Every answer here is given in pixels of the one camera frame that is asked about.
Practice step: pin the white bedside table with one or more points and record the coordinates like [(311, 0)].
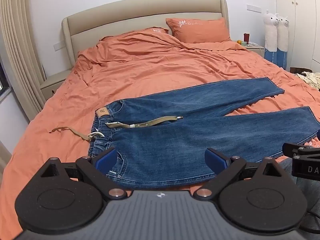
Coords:
[(253, 47)]

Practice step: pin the beige curtain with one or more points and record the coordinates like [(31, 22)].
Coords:
[(20, 55)]

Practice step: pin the khaki fabric belt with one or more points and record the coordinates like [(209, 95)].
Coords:
[(155, 122)]

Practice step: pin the white wall socket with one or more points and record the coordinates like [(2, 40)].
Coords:
[(59, 46)]

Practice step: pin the cream knitted blanket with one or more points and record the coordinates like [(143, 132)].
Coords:
[(311, 80)]

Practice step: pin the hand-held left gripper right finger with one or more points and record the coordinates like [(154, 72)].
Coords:
[(214, 158)]

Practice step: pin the beige upholstered headboard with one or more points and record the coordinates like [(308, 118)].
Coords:
[(125, 17)]

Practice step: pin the white wardrobe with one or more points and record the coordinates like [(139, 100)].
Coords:
[(300, 30)]

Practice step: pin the orange duvet cover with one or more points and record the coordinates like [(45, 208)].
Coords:
[(150, 67)]

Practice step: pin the orange pillow small flower print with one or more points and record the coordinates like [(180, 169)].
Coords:
[(150, 31)]

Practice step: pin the beige bedside table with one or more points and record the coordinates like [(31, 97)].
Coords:
[(53, 81)]

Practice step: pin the orange pillow large flower print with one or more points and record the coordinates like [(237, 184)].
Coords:
[(200, 31)]

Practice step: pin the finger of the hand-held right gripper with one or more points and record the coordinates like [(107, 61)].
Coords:
[(297, 151)]

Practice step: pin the dark red cup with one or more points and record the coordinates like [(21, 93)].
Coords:
[(246, 38)]

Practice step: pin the white wall switch panel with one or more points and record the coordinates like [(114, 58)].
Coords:
[(253, 7)]

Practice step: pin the person's grey trousers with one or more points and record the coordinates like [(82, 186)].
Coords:
[(308, 192)]

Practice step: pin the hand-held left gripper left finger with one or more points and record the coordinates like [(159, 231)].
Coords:
[(107, 159)]

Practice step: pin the blue denim pants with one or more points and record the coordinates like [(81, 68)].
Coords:
[(175, 140)]

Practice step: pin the white alpaca plush toy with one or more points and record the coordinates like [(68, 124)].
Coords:
[(270, 35), (283, 40)]

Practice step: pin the window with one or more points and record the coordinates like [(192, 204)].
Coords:
[(3, 80)]

